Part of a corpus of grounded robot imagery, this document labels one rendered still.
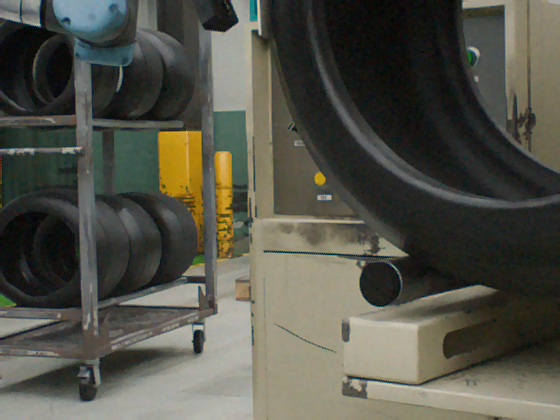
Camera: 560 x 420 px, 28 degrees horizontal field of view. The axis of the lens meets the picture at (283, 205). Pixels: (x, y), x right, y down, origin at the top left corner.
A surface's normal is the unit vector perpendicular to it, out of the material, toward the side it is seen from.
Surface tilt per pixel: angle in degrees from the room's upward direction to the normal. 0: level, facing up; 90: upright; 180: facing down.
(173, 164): 90
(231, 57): 90
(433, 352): 90
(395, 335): 90
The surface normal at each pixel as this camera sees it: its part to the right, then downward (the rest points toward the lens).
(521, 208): -0.58, 0.24
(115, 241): 0.91, -0.18
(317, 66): -0.72, 0.12
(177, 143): -0.40, 0.06
